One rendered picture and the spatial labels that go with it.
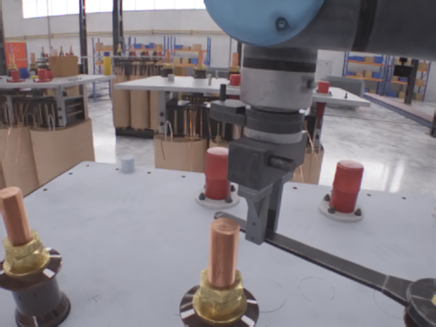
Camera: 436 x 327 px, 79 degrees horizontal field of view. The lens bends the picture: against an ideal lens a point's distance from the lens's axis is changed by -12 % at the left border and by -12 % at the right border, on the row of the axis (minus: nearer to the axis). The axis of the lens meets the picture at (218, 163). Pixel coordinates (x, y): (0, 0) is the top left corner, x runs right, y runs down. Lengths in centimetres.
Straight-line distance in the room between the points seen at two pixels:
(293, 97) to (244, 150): 8
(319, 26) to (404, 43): 6
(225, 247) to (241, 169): 10
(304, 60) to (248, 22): 15
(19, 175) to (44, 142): 50
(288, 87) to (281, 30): 14
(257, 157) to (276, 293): 27
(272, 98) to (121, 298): 38
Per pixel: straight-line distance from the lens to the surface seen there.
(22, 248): 43
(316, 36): 23
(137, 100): 623
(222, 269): 31
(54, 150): 260
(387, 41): 24
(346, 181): 75
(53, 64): 293
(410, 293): 41
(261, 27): 21
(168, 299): 51
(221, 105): 39
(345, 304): 55
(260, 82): 34
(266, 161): 34
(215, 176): 74
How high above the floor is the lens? 173
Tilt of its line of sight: 20 degrees down
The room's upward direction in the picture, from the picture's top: 3 degrees clockwise
